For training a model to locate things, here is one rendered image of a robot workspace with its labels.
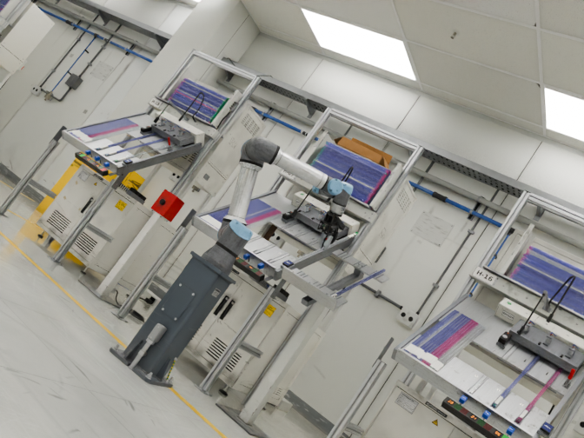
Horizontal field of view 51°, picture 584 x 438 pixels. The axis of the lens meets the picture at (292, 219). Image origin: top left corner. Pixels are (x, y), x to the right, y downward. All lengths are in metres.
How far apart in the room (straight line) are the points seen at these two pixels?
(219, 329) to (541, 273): 1.81
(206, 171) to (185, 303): 2.15
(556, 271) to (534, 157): 2.15
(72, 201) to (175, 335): 2.29
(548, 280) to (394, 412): 1.04
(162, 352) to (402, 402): 1.23
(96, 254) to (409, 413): 2.37
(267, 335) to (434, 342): 0.99
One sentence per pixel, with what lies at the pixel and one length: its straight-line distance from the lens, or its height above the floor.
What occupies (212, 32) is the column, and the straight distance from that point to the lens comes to 6.75.
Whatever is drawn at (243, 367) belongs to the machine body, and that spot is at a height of 0.19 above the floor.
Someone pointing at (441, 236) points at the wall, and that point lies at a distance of 5.23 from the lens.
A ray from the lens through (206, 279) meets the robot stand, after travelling 2.70.
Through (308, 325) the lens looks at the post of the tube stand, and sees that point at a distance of 3.18.
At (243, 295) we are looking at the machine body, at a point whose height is 0.51.
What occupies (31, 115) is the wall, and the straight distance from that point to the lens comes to 8.63.
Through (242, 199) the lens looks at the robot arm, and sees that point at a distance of 2.90.
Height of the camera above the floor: 0.53
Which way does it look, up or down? 8 degrees up
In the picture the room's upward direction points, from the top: 35 degrees clockwise
